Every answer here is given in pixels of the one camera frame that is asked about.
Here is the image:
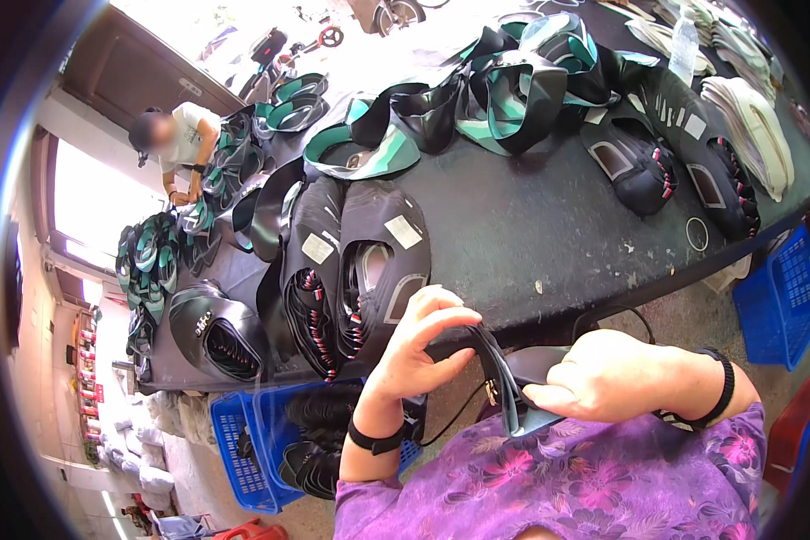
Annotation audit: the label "person's left hand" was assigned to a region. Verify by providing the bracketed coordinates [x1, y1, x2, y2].
[352, 283, 483, 437]

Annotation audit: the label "person's right hand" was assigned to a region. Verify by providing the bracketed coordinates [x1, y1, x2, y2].
[523, 329, 677, 424]

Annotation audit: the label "black shoe piece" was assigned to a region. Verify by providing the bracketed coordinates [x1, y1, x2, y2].
[424, 324, 573, 438]

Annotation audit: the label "person's body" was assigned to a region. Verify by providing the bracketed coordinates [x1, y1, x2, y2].
[333, 401, 768, 540]

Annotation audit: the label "black wrist band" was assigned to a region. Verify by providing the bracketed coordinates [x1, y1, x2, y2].
[347, 413, 410, 456]
[653, 347, 737, 430]

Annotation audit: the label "stack of labelled black uppers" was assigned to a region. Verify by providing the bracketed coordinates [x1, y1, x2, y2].
[336, 180, 433, 369]

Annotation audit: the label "short stack black grey uppers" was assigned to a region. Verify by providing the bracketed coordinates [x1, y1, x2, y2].
[578, 111, 680, 217]

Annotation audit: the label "red plastic stool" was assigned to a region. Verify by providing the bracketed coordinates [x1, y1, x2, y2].
[761, 370, 810, 502]
[211, 517, 289, 540]

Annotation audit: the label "blue basket with black uppers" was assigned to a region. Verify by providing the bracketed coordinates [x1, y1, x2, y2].
[252, 378, 428, 502]

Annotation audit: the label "blue plastic basket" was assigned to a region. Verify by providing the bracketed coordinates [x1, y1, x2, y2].
[209, 391, 290, 515]
[732, 225, 810, 371]

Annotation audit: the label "stack of black striped uppers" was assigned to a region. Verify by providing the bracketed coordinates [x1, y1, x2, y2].
[278, 177, 347, 383]

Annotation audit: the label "long stack black grey uppers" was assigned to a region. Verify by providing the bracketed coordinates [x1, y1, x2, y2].
[638, 66, 761, 242]

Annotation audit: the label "green black shoe upper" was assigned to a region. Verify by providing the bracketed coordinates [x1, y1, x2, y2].
[302, 100, 422, 182]

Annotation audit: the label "large heap black green uppers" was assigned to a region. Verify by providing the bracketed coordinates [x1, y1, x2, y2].
[350, 12, 657, 158]

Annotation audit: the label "black curved upper pieces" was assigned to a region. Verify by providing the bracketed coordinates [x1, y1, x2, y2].
[231, 157, 306, 264]

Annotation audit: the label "stack of white insoles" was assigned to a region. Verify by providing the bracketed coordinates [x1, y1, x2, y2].
[700, 76, 796, 203]

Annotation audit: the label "stack of glossy black uppers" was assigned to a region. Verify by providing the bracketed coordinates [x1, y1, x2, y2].
[169, 279, 269, 383]

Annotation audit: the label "clear plastic water bottle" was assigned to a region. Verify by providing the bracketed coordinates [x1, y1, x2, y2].
[668, 7, 701, 86]

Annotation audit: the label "green black upper pieces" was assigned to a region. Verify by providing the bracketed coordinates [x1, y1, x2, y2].
[253, 73, 332, 133]

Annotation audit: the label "heap of green black uppers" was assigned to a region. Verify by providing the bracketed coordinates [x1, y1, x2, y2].
[201, 111, 266, 212]

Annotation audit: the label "row of white sole pieces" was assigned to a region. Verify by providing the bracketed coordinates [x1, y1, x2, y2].
[597, 0, 785, 102]

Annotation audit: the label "bicycle wheel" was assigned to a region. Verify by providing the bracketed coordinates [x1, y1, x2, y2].
[374, 0, 428, 38]

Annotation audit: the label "heap of white sacks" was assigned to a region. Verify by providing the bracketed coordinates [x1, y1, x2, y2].
[96, 395, 178, 515]

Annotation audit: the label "pile of green black uppers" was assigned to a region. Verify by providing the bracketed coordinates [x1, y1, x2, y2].
[115, 212, 180, 326]

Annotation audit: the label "red kick scooter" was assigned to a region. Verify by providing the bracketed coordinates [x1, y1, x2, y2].
[270, 15, 345, 70]

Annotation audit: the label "shelf with red items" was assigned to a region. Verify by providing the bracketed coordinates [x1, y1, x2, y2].
[73, 309, 104, 443]

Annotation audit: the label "brown door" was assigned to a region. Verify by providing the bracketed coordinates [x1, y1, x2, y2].
[59, 5, 245, 133]

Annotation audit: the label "thin wire ring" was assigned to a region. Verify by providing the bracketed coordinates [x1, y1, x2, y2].
[685, 216, 710, 253]

